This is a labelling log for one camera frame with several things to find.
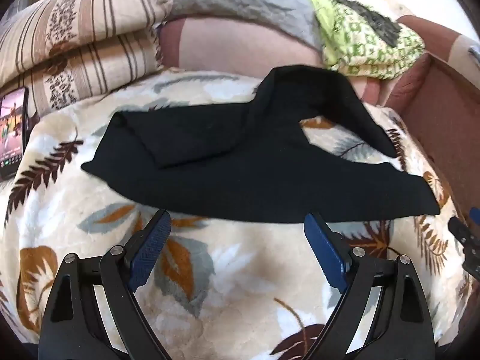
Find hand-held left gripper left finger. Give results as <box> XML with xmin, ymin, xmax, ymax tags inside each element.
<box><xmin>37</xmin><ymin>209</ymin><xmax>173</xmax><ymax>360</ymax></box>

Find black pants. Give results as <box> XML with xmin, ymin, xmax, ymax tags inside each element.
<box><xmin>82</xmin><ymin>65</ymin><xmax>440</xmax><ymax>224</ymax></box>

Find striped floral beige pillow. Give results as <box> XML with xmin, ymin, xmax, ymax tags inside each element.
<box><xmin>11</xmin><ymin>26</ymin><xmax>166</xmax><ymax>117</ymax></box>
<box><xmin>0</xmin><ymin>0</ymin><xmax>175</xmax><ymax>70</ymax></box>

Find dark grey knitted cloth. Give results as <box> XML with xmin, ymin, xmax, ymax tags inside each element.
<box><xmin>339</xmin><ymin>0</ymin><xmax>402</xmax><ymax>47</ymax></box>

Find black smartphone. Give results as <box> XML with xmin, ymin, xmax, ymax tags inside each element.
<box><xmin>0</xmin><ymin>86</ymin><xmax>31</xmax><ymax>181</ymax></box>

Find leaf print plush blanket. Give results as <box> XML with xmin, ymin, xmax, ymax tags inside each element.
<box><xmin>0</xmin><ymin>71</ymin><xmax>469</xmax><ymax>360</ymax></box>

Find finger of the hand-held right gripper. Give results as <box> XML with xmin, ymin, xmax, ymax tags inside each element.
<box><xmin>463</xmin><ymin>250</ymin><xmax>480</xmax><ymax>281</ymax></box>
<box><xmin>448</xmin><ymin>206</ymin><xmax>480</xmax><ymax>250</ymax></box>

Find reddish brown sofa frame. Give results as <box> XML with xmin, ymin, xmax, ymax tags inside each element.
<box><xmin>382</xmin><ymin>15</ymin><xmax>480</xmax><ymax>211</ymax></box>

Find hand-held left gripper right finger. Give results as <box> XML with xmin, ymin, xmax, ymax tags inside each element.
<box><xmin>304</xmin><ymin>212</ymin><xmax>438</xmax><ymax>360</ymax></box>

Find green patterned cloth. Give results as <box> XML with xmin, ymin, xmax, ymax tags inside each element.
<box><xmin>296</xmin><ymin>0</ymin><xmax>426</xmax><ymax>81</ymax></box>

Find pink quilted bed sheet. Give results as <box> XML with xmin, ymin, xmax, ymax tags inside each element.
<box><xmin>161</xmin><ymin>17</ymin><xmax>383</xmax><ymax>104</ymax></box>

